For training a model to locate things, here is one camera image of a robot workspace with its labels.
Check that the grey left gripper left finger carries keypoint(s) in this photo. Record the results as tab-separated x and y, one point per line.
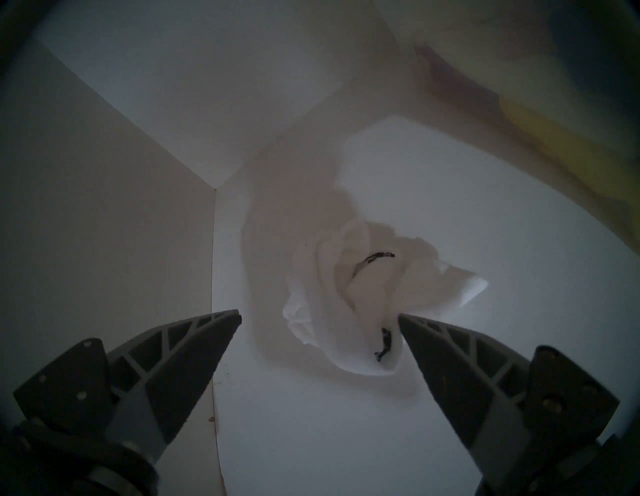
150	380

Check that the yellow socks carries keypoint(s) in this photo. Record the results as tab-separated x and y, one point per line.
560	145

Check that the white sock pair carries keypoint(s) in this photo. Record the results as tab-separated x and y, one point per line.
330	290

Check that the clear plastic storage bin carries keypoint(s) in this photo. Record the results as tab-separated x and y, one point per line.
450	45

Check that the white wardrobe cabinet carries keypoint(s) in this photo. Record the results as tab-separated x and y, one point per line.
125	225

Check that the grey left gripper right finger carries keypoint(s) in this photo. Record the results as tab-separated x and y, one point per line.
465	380

